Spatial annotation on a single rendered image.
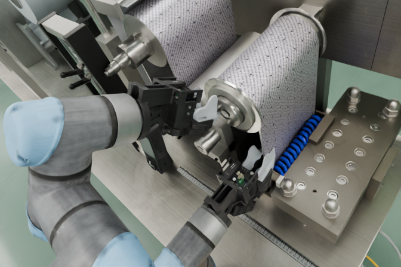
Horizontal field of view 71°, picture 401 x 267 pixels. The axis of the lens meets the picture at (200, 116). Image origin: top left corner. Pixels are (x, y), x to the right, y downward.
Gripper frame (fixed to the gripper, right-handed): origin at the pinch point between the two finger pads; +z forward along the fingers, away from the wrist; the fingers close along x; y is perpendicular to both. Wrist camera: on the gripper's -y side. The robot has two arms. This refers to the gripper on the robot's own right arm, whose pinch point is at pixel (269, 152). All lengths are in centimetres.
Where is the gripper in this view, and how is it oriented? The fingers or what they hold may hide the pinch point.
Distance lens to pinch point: 69.8
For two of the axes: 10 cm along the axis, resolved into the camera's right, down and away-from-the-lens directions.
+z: 6.5, -6.7, 3.5
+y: -2.6, -6.3, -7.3
